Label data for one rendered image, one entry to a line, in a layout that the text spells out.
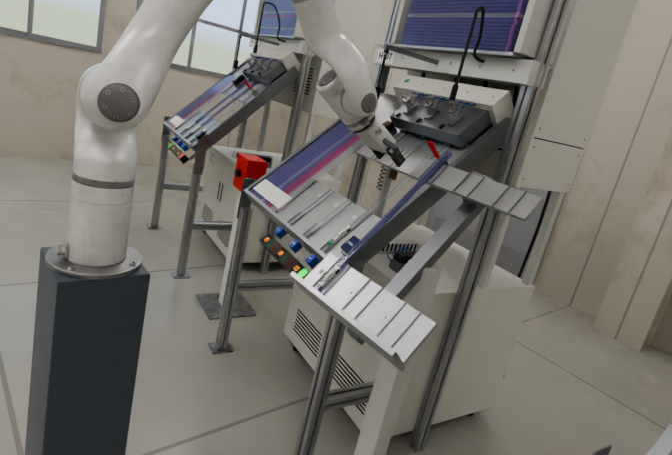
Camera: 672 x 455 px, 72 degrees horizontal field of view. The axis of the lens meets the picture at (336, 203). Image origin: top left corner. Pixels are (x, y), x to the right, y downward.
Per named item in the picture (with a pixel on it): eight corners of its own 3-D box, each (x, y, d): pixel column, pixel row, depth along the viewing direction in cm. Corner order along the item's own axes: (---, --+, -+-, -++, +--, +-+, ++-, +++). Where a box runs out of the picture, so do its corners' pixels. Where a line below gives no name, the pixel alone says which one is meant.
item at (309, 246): (339, 279, 129) (329, 262, 125) (252, 203, 182) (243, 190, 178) (343, 276, 130) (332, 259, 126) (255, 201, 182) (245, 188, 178)
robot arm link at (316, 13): (352, -20, 100) (388, 109, 115) (315, -14, 112) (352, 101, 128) (318, -4, 97) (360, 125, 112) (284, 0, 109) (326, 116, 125)
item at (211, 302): (209, 320, 220) (237, 161, 202) (195, 295, 240) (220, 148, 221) (256, 316, 234) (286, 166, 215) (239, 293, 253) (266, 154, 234)
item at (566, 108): (433, 436, 177) (592, -47, 136) (338, 335, 233) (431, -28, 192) (537, 403, 214) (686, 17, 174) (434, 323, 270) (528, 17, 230)
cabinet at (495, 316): (364, 458, 159) (412, 295, 144) (280, 343, 215) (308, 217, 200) (488, 419, 195) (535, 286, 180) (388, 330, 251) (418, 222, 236)
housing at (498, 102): (502, 143, 146) (492, 105, 138) (404, 116, 185) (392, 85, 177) (518, 128, 148) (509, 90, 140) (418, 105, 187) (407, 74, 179)
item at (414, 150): (436, 195, 138) (431, 183, 136) (326, 146, 191) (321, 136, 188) (509, 132, 146) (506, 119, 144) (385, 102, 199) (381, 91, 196)
